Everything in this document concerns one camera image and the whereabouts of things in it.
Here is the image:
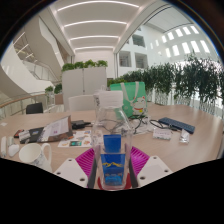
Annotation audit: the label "white card pack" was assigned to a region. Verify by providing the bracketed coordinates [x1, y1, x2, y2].
[18, 130, 32, 144]

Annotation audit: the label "black tangled cables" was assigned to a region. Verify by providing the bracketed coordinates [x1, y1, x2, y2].
[128, 113, 178, 134]

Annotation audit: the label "white cabinet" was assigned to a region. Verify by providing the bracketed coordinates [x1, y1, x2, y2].
[61, 66, 108, 112]

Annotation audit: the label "ceiling light strips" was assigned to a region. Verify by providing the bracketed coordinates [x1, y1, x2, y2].
[56, 0, 140, 52]

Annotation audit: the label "open printed booklet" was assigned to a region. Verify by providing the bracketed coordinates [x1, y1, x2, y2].
[37, 115, 74, 144]

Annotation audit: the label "potted green plants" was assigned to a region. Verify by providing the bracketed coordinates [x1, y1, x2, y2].
[44, 83, 64, 106]

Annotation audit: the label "white plastic packet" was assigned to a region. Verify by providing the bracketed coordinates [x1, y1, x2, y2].
[179, 129, 190, 144]
[152, 128, 173, 140]

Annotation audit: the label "black chair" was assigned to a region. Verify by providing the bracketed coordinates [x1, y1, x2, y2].
[25, 102, 44, 115]

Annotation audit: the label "black power adapter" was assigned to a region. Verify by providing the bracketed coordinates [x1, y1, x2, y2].
[71, 119, 92, 130]

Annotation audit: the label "white chair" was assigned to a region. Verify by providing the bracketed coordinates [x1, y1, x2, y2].
[67, 94, 96, 112]

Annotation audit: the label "black folder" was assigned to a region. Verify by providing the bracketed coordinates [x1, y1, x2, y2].
[18, 126, 46, 145]

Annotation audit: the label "colourful sticker sheet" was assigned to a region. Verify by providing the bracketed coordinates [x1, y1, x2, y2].
[57, 129, 94, 149]

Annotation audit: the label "white mug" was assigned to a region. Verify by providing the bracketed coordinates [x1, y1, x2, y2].
[18, 142, 54, 173]

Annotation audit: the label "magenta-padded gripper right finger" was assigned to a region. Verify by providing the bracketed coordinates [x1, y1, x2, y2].
[127, 146, 174, 189]

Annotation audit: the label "green plants atop cabinet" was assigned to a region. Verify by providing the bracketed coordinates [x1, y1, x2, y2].
[61, 59, 109, 73]

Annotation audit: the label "clear blue-label water bottle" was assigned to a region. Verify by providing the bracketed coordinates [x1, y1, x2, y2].
[90, 90, 134, 191]

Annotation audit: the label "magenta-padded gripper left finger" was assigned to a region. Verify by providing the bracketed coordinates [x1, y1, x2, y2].
[53, 147, 98, 190]

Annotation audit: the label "small red black device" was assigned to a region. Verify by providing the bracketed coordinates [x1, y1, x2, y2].
[13, 129, 25, 139]

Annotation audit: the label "white computer mouse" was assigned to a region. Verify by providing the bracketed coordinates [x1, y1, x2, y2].
[7, 143, 20, 158]

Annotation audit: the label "green hedge row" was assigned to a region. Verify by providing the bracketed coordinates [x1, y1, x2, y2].
[107, 54, 224, 116]

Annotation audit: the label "glass balcony railing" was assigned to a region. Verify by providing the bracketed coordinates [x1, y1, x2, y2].
[0, 91, 51, 119]

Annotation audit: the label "small white oval device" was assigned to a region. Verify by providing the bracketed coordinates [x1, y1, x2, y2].
[6, 135, 15, 147]

